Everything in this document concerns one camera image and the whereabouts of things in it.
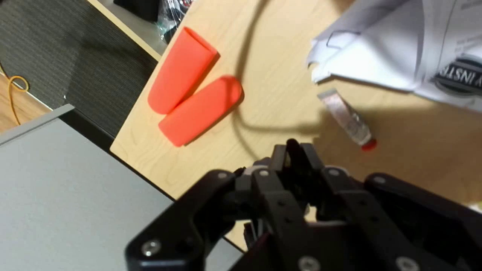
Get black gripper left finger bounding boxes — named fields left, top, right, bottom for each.
left=125, top=142, right=309, bottom=271

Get white paper sheets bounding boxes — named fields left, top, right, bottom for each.
left=306, top=0, right=482, bottom=113

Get black cloth bag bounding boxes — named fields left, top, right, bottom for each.
left=113, top=0, right=163, bottom=24

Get clear plastic bag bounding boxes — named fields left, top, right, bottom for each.
left=157, top=0, right=195, bottom=44

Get yellow cable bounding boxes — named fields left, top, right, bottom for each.
left=0, top=65, right=32, bottom=127

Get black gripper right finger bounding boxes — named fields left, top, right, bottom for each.
left=300, top=142, right=482, bottom=271

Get clear stick with red cap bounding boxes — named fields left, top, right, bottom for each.
left=317, top=87, right=380, bottom=154

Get orange foam block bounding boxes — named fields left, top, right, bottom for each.
left=158, top=74, right=246, bottom=149
left=146, top=26, right=222, bottom=116

